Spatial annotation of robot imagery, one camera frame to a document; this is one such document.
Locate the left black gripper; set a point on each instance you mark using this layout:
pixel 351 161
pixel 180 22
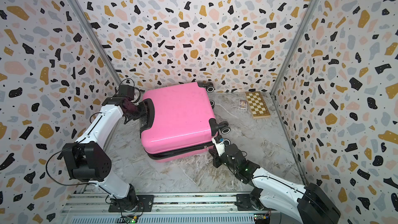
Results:
pixel 144 110

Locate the left aluminium corner post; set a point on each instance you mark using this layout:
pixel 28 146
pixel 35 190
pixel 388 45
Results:
pixel 77 13

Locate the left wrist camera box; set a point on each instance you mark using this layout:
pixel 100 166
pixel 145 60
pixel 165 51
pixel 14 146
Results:
pixel 127 91

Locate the right aluminium corner post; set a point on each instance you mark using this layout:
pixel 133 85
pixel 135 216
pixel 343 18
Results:
pixel 295 43

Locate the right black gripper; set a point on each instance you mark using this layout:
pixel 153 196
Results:
pixel 216 158

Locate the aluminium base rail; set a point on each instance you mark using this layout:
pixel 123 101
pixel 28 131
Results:
pixel 167 208

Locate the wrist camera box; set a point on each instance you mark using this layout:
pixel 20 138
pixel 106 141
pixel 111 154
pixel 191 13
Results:
pixel 218 142
pixel 127 91

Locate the aluminium corner post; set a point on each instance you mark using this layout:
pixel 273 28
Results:
pixel 295 43
pixel 77 13

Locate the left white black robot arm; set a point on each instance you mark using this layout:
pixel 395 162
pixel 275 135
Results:
pixel 86 159

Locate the pink hard-shell suitcase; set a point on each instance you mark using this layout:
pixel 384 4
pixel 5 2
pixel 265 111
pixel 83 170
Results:
pixel 180 121

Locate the wooden chessboard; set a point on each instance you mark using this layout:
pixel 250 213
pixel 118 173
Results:
pixel 257 105

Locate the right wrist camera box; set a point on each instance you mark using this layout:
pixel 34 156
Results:
pixel 218 142

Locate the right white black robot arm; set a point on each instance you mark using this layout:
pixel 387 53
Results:
pixel 306 204

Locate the small playing card box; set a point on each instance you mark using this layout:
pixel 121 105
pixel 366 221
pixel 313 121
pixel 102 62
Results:
pixel 242 104

